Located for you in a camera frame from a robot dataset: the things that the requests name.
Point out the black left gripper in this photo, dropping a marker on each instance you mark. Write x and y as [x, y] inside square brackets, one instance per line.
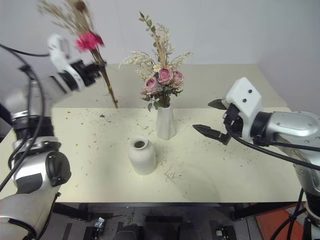
[83, 72]

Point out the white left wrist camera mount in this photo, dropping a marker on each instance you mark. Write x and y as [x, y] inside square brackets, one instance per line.
[56, 55]

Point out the tall slim white vase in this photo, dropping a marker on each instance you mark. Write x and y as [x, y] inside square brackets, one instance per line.
[165, 125]

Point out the red floor mat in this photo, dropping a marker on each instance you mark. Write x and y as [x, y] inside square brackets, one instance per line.
[272, 222]

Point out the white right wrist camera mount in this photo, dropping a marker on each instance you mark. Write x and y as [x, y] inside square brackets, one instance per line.
[246, 100]

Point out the dark rounded shape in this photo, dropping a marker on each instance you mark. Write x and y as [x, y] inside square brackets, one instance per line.
[130, 232]

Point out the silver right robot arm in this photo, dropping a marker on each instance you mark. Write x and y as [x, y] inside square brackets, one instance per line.
[295, 125]

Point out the dried bouquet with magenta flower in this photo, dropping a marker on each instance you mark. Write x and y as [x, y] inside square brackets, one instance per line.
[88, 41]

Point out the black table frame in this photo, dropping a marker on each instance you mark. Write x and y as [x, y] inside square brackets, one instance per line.
[250, 212]

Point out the round white vase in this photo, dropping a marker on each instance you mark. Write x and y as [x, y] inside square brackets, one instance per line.
[142, 160]

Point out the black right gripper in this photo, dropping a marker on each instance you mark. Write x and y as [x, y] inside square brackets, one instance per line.
[235, 117]

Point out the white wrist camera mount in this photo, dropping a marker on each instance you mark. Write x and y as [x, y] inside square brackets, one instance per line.
[56, 55]
[246, 100]

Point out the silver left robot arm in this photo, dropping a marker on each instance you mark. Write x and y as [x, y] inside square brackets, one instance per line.
[27, 172]

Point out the pink rose bouquet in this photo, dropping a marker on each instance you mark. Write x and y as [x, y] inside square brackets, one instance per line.
[163, 75]

